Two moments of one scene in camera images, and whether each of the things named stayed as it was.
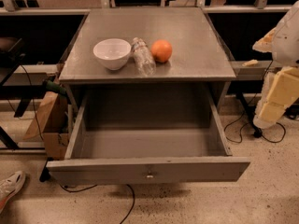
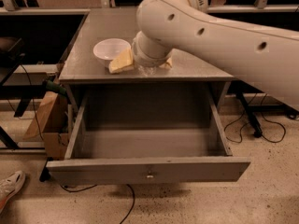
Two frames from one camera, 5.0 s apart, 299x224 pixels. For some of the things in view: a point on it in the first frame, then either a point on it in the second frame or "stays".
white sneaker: x=9 y=186 stays
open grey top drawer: x=153 y=134 stays
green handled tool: x=51 y=85 stays
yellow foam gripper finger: x=265 y=44 to x=168 y=63
